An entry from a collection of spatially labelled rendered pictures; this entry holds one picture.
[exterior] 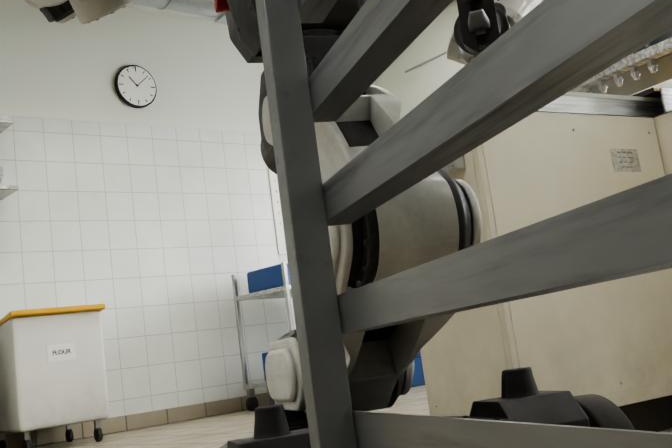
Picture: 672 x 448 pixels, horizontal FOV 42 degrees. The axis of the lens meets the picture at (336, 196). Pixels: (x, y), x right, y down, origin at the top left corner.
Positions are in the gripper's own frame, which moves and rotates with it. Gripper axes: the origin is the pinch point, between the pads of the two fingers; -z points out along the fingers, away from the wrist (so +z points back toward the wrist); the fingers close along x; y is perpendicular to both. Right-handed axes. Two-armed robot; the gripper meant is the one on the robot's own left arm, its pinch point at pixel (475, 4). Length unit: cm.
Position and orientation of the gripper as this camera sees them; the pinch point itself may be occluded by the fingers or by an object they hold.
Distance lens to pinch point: 135.0
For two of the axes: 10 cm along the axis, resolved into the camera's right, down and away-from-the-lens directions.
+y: 9.6, -1.7, -2.1
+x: -1.3, -9.8, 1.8
